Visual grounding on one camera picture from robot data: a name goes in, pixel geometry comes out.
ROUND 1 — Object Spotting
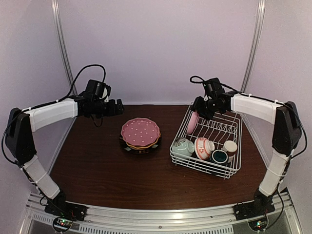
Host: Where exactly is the white brown small cup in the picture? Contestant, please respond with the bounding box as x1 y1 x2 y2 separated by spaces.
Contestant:
221 140 238 163

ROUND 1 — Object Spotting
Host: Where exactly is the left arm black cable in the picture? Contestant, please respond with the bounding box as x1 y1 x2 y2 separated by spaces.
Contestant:
68 64 107 98

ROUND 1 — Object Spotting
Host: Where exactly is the white red patterned bowl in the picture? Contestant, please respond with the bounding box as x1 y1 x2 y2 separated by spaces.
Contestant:
195 137 215 160

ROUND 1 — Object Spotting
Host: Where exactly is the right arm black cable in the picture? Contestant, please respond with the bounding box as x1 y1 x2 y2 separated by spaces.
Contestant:
189 75 242 95

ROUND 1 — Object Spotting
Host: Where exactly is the aluminium front frame rail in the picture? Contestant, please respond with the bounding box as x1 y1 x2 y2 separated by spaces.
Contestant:
17 192 303 234

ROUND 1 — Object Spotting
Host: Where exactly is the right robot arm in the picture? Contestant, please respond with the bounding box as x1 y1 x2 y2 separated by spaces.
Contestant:
190 76 307 215

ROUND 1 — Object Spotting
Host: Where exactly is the yellow polka dot plate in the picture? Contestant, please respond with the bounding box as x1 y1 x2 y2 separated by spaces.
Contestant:
119 135 162 151

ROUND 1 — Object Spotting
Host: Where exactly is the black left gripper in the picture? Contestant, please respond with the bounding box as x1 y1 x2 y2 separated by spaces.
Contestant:
92 98 123 118

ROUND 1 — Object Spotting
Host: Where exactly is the right aluminium corner post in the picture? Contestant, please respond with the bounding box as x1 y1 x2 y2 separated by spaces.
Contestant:
241 0 266 92

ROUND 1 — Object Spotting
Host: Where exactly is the plain pink plate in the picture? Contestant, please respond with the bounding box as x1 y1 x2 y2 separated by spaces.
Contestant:
186 111 199 134

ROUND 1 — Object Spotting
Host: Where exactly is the black striped rim plate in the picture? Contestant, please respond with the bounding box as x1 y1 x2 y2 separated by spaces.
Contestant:
118 135 162 155

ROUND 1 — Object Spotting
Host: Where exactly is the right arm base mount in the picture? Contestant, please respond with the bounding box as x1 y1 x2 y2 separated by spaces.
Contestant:
234 190 275 220

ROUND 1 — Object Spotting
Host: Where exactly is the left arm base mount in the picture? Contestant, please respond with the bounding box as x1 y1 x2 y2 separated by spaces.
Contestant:
39 189 87 221

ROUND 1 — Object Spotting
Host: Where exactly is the aluminium corner post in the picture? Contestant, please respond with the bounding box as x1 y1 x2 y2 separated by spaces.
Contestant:
241 0 266 92
51 0 74 85

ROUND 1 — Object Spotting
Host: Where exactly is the left aluminium corner post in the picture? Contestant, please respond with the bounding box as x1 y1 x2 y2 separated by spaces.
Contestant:
51 0 74 85

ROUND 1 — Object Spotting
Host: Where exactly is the dark teal small cup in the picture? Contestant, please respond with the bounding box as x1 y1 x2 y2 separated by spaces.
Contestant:
210 149 229 165

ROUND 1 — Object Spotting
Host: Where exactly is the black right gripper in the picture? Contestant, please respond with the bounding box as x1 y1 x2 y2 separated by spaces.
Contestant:
191 95 222 119

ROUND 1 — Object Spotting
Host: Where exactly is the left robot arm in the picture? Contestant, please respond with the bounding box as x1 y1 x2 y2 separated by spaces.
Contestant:
2 79 124 216

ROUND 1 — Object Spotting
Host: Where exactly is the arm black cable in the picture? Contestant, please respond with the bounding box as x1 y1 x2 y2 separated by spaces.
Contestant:
68 64 107 98
189 75 242 95

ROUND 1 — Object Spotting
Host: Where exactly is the pale green floral bowl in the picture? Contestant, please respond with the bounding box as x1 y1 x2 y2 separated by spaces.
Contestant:
171 137 195 158

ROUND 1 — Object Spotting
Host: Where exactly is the pink polka dot plate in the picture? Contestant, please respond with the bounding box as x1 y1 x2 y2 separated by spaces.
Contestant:
120 117 161 146

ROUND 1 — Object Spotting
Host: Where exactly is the white wire dish rack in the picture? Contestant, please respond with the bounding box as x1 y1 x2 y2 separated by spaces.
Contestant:
170 105 243 179

